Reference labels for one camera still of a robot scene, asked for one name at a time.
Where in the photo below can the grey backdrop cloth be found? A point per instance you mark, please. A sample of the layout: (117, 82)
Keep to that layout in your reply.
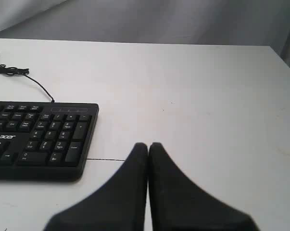
(209, 22)

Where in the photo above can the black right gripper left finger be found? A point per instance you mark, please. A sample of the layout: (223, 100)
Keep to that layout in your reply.
(118, 205)

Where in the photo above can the black acer keyboard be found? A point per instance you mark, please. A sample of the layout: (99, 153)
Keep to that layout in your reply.
(45, 141)

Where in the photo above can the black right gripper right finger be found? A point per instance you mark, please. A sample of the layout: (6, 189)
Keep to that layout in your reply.
(178, 204)

